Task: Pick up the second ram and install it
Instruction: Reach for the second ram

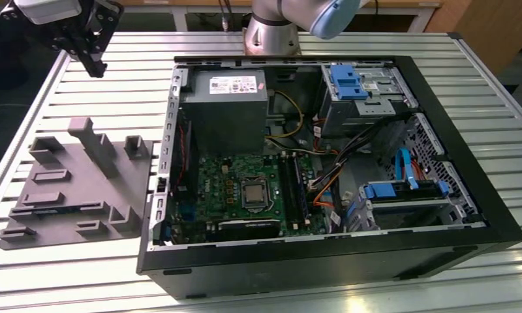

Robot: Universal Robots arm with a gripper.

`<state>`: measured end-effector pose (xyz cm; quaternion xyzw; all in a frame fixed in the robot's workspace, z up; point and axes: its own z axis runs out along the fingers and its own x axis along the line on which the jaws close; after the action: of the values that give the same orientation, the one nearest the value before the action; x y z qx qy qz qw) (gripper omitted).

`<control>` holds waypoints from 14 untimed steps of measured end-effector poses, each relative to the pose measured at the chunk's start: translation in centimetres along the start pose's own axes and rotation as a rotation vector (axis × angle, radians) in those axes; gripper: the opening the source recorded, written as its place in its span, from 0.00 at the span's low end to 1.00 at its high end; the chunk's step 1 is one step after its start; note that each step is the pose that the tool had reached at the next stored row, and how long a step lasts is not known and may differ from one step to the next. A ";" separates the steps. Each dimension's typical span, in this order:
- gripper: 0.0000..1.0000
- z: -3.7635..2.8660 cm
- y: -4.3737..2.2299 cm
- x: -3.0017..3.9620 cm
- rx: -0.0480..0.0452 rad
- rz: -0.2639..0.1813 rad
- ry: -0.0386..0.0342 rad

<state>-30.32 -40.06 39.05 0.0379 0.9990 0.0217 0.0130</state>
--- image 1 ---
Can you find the CPU socket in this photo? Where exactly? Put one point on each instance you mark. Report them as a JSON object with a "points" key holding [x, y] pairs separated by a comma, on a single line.
{"points": [[255, 210]]}

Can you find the metal optical drive cage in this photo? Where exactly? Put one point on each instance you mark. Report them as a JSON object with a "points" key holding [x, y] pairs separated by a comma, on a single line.
{"points": [[374, 109]]}

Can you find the hard disk in blue carrier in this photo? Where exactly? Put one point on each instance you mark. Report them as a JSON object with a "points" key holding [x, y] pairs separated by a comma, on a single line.
{"points": [[382, 190]]}

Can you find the grey parts rack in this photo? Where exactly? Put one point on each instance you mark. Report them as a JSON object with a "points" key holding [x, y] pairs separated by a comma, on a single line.
{"points": [[91, 182]]}

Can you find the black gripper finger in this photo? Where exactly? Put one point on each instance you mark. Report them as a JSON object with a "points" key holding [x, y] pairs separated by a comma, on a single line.
{"points": [[67, 39], [108, 23]]}

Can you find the RAM stick with black chips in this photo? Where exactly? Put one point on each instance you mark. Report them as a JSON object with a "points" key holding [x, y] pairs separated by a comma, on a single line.
{"points": [[56, 211]]}

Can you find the wooden cabinet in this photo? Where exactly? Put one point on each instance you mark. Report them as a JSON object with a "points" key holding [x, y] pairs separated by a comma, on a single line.
{"points": [[496, 32]]}

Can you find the wooden top white desk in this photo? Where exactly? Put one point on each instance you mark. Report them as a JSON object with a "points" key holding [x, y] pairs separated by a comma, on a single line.
{"points": [[399, 4]]}

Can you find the blue drive latch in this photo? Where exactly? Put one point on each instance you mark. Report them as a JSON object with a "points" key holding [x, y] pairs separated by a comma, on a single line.
{"points": [[347, 84]]}

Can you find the grey power supply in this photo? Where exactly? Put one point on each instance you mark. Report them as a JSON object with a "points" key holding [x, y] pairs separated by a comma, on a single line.
{"points": [[226, 124]]}

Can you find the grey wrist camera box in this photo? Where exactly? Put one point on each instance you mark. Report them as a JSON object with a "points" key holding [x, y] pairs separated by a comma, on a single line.
{"points": [[48, 11]]}

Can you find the silver CPU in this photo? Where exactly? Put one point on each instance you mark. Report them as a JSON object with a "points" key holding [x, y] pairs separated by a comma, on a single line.
{"points": [[254, 194]]}

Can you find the metal disk bay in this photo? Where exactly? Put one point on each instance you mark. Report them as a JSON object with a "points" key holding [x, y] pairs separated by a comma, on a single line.
{"points": [[412, 202]]}

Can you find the installed RAM stick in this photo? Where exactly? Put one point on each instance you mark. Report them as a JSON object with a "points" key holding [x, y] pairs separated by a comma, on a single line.
{"points": [[302, 195]]}

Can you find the black graphics card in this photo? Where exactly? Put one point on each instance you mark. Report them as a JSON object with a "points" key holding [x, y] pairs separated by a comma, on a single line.
{"points": [[247, 229]]}

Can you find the black PC case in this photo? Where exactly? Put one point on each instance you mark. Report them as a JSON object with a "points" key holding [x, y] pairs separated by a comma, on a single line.
{"points": [[287, 270]]}

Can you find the green motherboard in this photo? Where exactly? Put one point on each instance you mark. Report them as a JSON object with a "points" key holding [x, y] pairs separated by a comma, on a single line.
{"points": [[218, 182]]}

